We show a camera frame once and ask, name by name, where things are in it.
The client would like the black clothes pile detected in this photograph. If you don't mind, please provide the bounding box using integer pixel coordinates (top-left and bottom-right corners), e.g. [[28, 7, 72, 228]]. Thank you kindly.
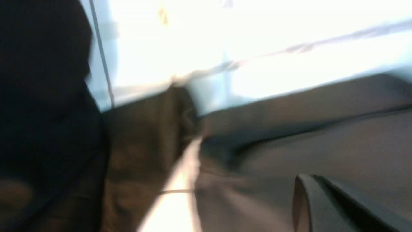
[[1, 0, 196, 232]]

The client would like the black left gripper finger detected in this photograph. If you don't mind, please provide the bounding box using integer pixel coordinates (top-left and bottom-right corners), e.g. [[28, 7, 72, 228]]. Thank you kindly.
[[292, 174, 411, 232]]

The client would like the gray long-sleeve shirt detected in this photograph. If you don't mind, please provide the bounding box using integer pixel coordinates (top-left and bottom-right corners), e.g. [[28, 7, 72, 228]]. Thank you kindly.
[[195, 73, 412, 232]]

